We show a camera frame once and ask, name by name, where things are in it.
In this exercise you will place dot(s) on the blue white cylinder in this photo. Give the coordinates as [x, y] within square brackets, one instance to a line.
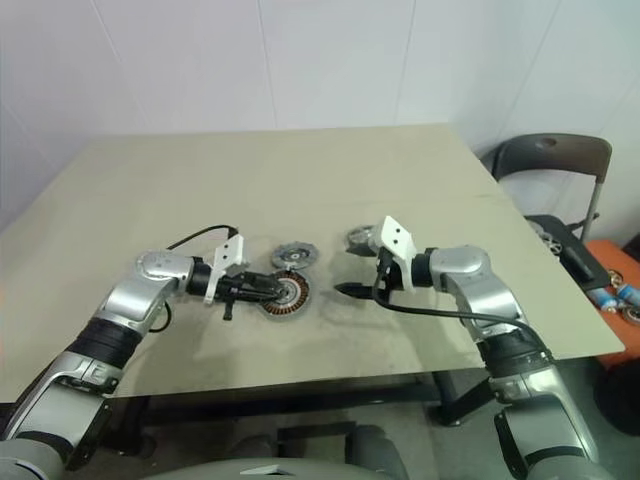
[630, 294]
[605, 298]

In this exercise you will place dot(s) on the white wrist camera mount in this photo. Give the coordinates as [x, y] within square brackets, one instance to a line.
[395, 235]
[230, 252]

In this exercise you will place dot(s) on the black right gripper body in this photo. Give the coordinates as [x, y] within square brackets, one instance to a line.
[390, 277]

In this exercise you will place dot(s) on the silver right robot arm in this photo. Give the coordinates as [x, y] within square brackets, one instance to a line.
[475, 270]

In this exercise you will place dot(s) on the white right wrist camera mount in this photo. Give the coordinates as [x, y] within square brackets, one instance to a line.
[395, 235]

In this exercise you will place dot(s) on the orange stool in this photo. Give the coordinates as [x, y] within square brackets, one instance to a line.
[600, 255]

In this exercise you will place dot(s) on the silver spoked rotor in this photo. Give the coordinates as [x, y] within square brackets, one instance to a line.
[361, 234]

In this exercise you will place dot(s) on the motor housing with copper coils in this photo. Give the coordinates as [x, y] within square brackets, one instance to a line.
[287, 313]

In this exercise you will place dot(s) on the black bar-shaped device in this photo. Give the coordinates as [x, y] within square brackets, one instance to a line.
[577, 260]

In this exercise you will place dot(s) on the black table frame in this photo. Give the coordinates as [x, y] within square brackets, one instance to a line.
[300, 395]

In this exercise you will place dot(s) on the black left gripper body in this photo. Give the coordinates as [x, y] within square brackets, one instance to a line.
[235, 289]

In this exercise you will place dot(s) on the grey round motor lid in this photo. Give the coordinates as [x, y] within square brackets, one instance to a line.
[290, 256]

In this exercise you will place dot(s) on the dark folding chair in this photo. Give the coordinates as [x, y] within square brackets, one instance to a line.
[550, 155]

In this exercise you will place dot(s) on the silver gear parts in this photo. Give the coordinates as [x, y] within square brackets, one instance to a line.
[547, 237]

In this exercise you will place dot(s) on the grey robot torso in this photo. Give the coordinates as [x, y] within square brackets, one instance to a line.
[300, 470]

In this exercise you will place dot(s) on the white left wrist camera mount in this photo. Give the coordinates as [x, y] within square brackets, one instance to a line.
[230, 252]

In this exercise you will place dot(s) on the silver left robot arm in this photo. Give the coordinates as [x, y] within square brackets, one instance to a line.
[125, 295]

